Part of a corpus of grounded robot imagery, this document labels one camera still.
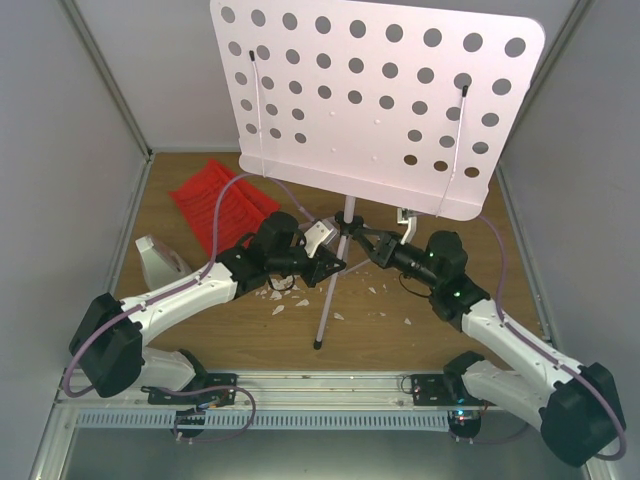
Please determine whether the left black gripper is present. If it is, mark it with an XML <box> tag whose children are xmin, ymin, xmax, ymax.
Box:
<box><xmin>268</xmin><ymin>244</ymin><xmax>345</xmax><ymax>287</ymax></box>

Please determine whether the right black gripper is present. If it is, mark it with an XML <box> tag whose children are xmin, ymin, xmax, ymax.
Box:
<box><xmin>353</xmin><ymin>228</ymin><xmax>441</xmax><ymax>290</ymax></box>

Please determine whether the red sheet music paper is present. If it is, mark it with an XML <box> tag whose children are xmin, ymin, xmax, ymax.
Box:
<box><xmin>231</xmin><ymin>179</ymin><xmax>281</xmax><ymax>224</ymax></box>

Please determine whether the white tripod music stand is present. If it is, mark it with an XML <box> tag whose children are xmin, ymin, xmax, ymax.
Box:
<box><xmin>208</xmin><ymin>0</ymin><xmax>546</xmax><ymax>350</ymax></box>

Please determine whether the white metronome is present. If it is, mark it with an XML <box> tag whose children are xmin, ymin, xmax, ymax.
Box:
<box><xmin>135</xmin><ymin>235</ymin><xmax>192</xmax><ymax>290</ymax></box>

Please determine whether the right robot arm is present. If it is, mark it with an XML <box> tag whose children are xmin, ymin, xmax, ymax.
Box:
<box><xmin>352</xmin><ymin>226</ymin><xmax>628</xmax><ymax>467</ymax></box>

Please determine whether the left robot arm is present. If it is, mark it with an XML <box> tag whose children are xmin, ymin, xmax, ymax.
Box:
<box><xmin>69</xmin><ymin>212</ymin><xmax>345</xmax><ymax>404</ymax></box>

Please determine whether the white debris pile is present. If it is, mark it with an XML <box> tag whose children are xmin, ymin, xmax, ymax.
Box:
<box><xmin>253</xmin><ymin>277</ymin><xmax>311</xmax><ymax>316</ymax></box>

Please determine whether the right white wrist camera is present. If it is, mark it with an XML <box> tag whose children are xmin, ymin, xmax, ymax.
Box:
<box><xmin>396</xmin><ymin>208</ymin><xmax>418</xmax><ymax>245</ymax></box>

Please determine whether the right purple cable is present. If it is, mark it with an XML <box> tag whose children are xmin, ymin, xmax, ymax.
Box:
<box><xmin>409</xmin><ymin>212</ymin><xmax>629</xmax><ymax>461</ymax></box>

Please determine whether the aluminium rail frame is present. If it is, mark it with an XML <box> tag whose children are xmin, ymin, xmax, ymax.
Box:
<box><xmin>28</xmin><ymin>368</ymin><xmax>596</xmax><ymax>480</ymax></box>

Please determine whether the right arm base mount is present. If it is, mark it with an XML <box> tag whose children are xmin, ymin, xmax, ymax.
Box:
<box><xmin>403</xmin><ymin>372</ymin><xmax>470</xmax><ymax>406</ymax></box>

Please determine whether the slotted cable duct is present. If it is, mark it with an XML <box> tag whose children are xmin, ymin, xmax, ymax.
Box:
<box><xmin>76</xmin><ymin>409</ymin><xmax>449</xmax><ymax>432</ymax></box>

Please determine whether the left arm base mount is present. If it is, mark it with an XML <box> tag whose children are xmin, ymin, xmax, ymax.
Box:
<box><xmin>141</xmin><ymin>373</ymin><xmax>238</xmax><ymax>406</ymax></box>

